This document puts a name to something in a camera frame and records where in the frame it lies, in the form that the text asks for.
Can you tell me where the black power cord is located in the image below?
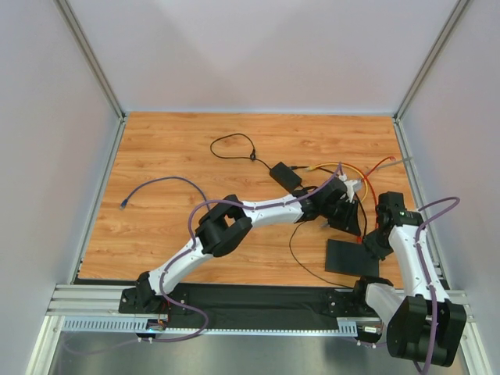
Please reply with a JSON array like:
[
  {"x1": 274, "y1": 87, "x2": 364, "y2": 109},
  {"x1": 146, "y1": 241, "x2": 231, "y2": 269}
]
[{"x1": 209, "y1": 134, "x2": 274, "y2": 170}]

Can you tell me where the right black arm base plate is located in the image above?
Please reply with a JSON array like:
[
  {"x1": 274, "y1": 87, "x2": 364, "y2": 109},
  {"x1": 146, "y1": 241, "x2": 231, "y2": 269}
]
[{"x1": 321, "y1": 289, "x2": 378, "y2": 317}]

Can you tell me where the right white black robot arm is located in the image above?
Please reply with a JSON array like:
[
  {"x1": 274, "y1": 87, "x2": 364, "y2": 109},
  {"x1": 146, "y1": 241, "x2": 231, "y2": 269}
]
[{"x1": 354, "y1": 191, "x2": 466, "y2": 374}]

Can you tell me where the right aluminium frame post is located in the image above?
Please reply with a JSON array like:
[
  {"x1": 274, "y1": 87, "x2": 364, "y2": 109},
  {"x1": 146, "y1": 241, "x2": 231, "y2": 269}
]
[{"x1": 393, "y1": 0, "x2": 471, "y2": 122}]

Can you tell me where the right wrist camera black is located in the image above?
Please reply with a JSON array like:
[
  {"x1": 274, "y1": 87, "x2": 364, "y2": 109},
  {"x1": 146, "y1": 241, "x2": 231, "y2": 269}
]
[{"x1": 376, "y1": 191, "x2": 406, "y2": 219}]

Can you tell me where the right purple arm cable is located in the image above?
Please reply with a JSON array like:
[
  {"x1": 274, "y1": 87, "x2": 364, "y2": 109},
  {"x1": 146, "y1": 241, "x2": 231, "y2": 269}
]
[{"x1": 357, "y1": 195, "x2": 461, "y2": 375}]

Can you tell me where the grey slotted cable duct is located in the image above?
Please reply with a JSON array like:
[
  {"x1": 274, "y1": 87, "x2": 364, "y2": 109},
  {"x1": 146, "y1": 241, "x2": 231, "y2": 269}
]
[{"x1": 61, "y1": 316, "x2": 358, "y2": 338}]

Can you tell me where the black power adapter brick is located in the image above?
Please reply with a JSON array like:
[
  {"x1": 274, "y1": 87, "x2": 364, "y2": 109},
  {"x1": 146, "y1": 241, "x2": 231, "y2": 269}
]
[{"x1": 270, "y1": 162, "x2": 302, "y2": 192}]

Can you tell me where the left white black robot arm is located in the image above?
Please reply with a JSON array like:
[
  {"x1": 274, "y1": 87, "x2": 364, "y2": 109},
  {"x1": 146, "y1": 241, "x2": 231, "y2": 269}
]
[{"x1": 135, "y1": 173, "x2": 357, "y2": 308}]

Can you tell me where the blue ethernet cable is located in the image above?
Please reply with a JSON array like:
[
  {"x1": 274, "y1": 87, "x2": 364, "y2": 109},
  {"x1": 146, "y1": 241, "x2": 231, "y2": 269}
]
[{"x1": 118, "y1": 176, "x2": 208, "y2": 212}]

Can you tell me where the yellow ethernet cable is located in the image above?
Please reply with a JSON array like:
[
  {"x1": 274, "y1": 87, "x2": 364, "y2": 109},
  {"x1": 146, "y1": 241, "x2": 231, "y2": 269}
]
[{"x1": 306, "y1": 162, "x2": 370, "y2": 204}]

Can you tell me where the left aluminium frame post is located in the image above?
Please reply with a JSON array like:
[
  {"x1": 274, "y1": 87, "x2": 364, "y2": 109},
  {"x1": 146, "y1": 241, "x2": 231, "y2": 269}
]
[{"x1": 54, "y1": 0, "x2": 128, "y2": 120}]

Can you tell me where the grey ethernet cable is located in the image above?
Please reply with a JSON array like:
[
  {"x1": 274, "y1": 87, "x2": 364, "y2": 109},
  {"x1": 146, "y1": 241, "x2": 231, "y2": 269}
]
[{"x1": 319, "y1": 155, "x2": 413, "y2": 230}]

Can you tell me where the aluminium front rail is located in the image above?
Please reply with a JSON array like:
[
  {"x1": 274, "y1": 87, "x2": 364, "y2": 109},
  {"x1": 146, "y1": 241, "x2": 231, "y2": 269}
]
[{"x1": 45, "y1": 284, "x2": 476, "y2": 323}]

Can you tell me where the black network switch box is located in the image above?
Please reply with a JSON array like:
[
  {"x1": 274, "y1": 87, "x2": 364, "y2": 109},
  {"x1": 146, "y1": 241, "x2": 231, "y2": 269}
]
[{"x1": 325, "y1": 239, "x2": 380, "y2": 277}]

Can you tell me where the aluminium frame post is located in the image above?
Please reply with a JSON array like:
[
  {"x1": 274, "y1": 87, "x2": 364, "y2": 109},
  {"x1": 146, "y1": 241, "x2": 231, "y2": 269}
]
[
  {"x1": 54, "y1": 0, "x2": 128, "y2": 120},
  {"x1": 393, "y1": 0, "x2": 471, "y2": 122}
]

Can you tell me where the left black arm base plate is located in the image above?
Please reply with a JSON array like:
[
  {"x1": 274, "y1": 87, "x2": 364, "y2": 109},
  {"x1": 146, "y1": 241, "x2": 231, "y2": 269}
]
[{"x1": 118, "y1": 287, "x2": 192, "y2": 316}]

